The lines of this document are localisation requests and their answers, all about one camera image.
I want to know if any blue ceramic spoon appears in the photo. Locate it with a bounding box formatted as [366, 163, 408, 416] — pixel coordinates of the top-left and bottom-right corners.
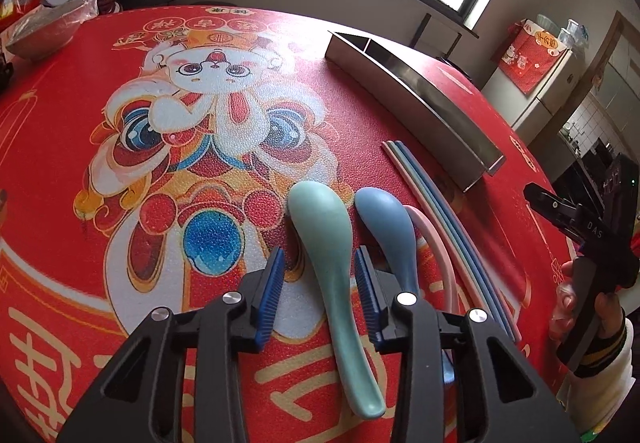
[354, 186, 458, 387]

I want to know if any pink ceramic spoon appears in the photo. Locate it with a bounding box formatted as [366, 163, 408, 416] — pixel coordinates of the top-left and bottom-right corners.
[404, 204, 459, 314]

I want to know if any green ceramic spoon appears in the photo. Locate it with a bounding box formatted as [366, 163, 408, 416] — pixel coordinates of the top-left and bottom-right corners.
[288, 181, 386, 420]

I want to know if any blue chopstick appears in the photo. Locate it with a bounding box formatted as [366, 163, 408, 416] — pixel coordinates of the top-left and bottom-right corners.
[396, 139, 522, 343]

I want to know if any pink chopstick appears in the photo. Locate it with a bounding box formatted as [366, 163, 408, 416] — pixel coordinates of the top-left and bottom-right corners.
[382, 140, 495, 311]

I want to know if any striped sleeve forearm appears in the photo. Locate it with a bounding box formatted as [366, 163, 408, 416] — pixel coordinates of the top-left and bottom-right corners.
[558, 309, 639, 442]

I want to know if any person's right hand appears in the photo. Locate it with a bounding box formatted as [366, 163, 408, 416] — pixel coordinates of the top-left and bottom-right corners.
[549, 262, 625, 342]

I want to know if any white refrigerator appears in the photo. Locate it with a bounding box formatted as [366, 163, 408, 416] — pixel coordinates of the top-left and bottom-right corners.
[482, 20, 584, 144]

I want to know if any red cloth on refrigerator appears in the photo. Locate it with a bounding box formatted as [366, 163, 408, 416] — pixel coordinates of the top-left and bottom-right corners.
[498, 19, 568, 95]

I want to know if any red festive table mat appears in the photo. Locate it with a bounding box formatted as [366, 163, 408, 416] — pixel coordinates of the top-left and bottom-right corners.
[1, 6, 568, 442]

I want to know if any stainless steel cutlery tray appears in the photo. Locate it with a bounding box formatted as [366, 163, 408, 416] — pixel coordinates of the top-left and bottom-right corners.
[326, 32, 506, 192]

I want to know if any metal bowl with plastic wrap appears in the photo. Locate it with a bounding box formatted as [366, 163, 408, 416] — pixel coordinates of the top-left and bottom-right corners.
[4, 0, 99, 60]

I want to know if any black metal chair frame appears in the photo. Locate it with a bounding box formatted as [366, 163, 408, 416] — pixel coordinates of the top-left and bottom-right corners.
[409, 13, 462, 59]

